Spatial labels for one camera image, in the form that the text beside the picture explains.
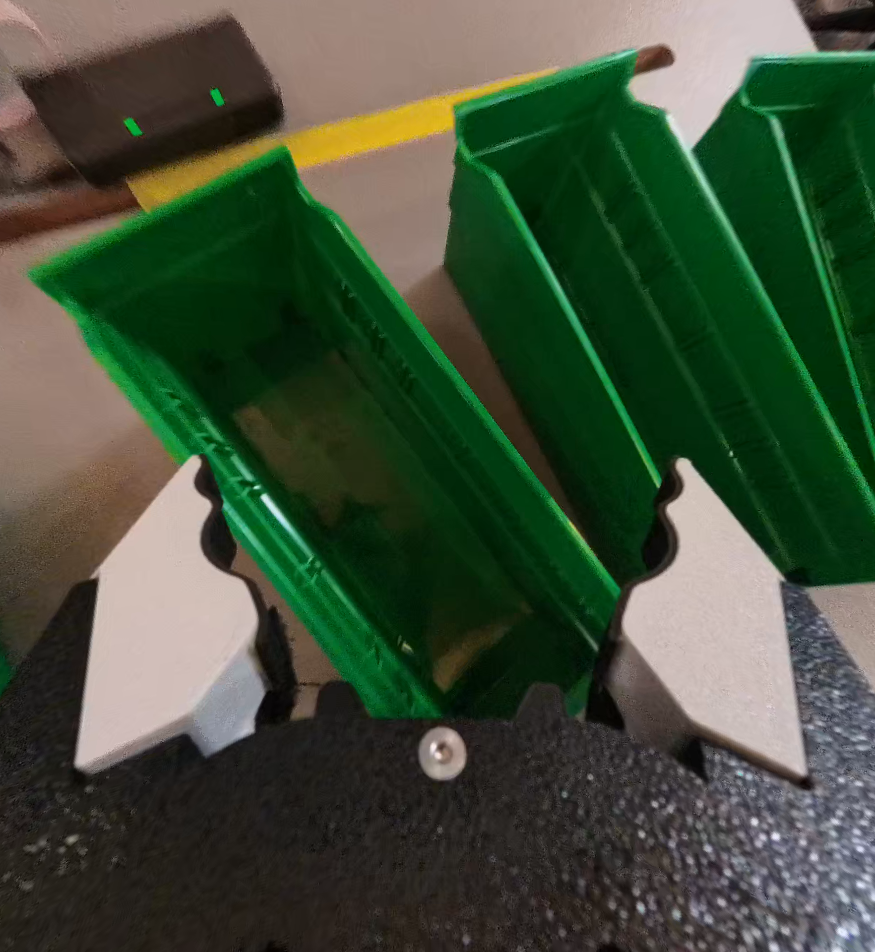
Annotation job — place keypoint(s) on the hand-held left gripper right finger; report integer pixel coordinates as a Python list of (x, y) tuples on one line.
[(713, 654)]

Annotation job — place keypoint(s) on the yellow tape strip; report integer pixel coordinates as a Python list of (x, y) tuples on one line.
[(378, 130)]

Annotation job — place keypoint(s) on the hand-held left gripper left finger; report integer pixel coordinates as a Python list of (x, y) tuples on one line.
[(162, 647)]

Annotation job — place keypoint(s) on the black power bank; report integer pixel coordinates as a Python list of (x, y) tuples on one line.
[(162, 97)]

